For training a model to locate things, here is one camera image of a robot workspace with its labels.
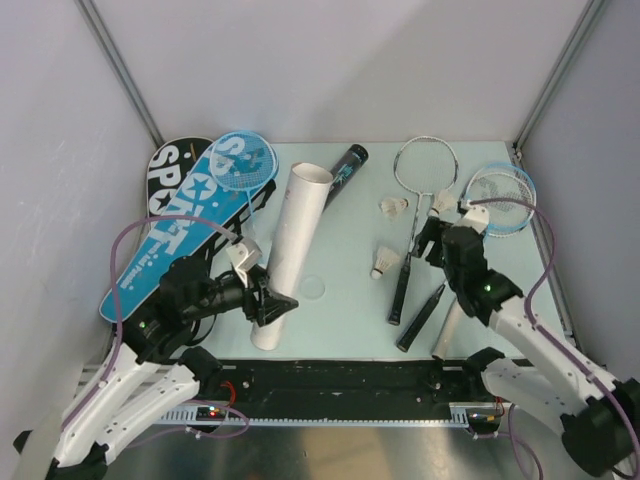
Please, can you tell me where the blue racket white grip left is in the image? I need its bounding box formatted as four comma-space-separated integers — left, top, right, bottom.
209, 130, 279, 236

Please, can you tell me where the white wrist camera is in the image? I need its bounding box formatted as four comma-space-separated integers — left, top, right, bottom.
455, 203, 490, 236
226, 237, 262, 287

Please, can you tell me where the blue racket white grip right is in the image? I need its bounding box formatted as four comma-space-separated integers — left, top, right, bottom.
432, 162, 537, 360

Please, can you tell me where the white shuttlecock tube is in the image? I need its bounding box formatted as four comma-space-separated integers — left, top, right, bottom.
249, 162, 334, 352

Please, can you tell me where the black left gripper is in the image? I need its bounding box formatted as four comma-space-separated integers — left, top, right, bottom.
185, 264, 298, 325

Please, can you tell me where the grey aluminium frame post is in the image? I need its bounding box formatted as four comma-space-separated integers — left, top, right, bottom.
74, 0, 165, 147
512, 0, 609, 153

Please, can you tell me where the blue sport racket cover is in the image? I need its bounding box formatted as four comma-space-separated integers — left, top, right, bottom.
117, 145, 247, 318

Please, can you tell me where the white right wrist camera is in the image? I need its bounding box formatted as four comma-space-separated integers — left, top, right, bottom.
455, 203, 490, 236

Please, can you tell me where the black sport racket cover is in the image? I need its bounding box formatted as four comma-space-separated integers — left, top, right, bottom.
109, 135, 277, 346

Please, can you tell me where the purple cable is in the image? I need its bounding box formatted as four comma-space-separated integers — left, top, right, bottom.
59, 216, 251, 446
459, 198, 640, 480

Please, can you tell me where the black shuttlecock tube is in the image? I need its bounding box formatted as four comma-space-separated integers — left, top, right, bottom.
324, 144, 369, 209

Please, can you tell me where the blue racket white grip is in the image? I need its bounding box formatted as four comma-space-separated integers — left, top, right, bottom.
209, 130, 279, 236
432, 162, 537, 360

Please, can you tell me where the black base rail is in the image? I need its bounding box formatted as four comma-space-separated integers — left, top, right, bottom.
124, 357, 501, 421

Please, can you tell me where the grey aluminium frame post left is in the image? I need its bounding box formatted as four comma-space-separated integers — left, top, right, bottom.
74, 0, 165, 147

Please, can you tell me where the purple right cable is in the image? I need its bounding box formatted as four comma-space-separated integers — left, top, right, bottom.
459, 198, 640, 480

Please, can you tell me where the grey aluminium frame post right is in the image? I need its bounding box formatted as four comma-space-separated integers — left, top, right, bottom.
512, 0, 609, 153

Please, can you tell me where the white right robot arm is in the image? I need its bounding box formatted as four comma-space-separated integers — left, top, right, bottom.
416, 211, 639, 477

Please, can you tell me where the white feather shuttlecock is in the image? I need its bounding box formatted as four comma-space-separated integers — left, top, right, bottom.
370, 246, 400, 280
428, 189, 457, 217
379, 197, 409, 220

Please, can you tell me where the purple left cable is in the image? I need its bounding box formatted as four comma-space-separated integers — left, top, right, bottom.
59, 216, 251, 446

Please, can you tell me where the clear tube lid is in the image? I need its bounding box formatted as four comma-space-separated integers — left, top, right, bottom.
299, 275, 326, 301

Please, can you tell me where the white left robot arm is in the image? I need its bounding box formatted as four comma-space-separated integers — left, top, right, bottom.
13, 257, 298, 479

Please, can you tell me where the white racket black grip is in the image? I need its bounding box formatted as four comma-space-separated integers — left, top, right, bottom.
387, 135, 459, 326

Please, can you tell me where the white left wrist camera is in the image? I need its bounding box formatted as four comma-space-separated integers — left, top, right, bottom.
226, 237, 262, 287

